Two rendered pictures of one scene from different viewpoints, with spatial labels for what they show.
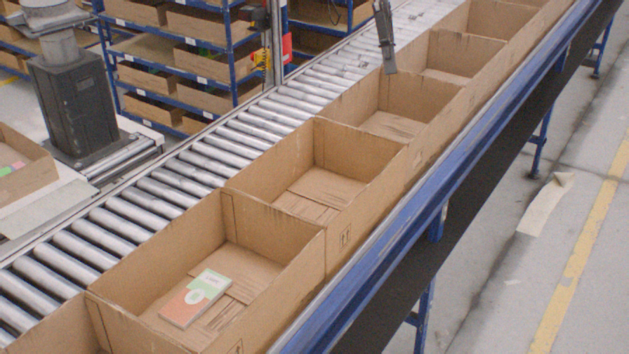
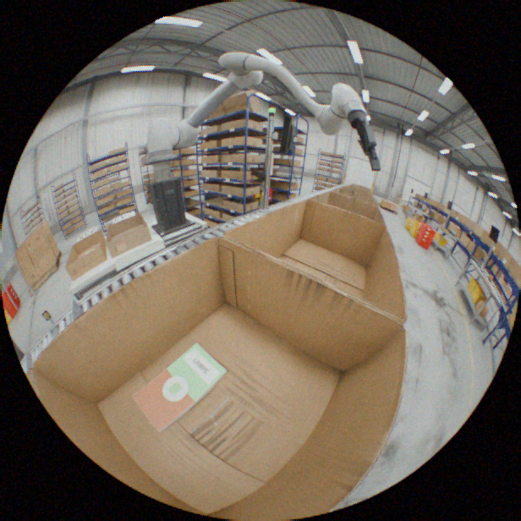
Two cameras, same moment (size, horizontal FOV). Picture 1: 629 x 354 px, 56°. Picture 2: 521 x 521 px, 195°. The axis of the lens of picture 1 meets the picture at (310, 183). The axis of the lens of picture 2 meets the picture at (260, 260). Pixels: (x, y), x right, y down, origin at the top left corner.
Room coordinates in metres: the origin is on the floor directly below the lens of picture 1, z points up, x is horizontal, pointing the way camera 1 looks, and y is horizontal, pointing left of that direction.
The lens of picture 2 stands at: (0.91, 0.14, 1.16)
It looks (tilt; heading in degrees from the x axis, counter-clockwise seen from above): 37 degrees down; 0
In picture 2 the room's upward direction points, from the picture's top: 4 degrees clockwise
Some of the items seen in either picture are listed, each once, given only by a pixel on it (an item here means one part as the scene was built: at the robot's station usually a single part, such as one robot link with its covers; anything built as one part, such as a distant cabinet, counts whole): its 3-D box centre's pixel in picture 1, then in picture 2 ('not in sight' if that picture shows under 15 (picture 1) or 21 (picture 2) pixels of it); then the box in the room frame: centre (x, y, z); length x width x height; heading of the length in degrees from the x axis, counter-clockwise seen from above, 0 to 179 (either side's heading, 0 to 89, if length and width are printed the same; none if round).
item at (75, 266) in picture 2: not in sight; (87, 251); (1.36, 1.27, 0.80); 0.38 x 0.28 x 0.10; 53
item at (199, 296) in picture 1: (196, 298); (178, 388); (0.92, 0.26, 0.89); 0.16 x 0.07 x 0.02; 146
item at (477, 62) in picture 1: (443, 76); (353, 206); (1.85, -0.46, 0.97); 0.39 x 0.29 x 0.17; 146
